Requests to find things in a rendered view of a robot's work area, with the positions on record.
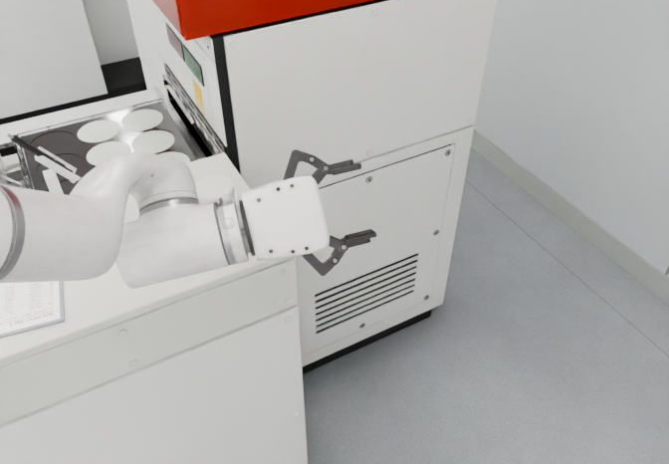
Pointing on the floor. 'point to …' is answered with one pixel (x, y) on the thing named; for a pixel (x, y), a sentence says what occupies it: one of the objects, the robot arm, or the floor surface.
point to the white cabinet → (182, 407)
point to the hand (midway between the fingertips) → (359, 200)
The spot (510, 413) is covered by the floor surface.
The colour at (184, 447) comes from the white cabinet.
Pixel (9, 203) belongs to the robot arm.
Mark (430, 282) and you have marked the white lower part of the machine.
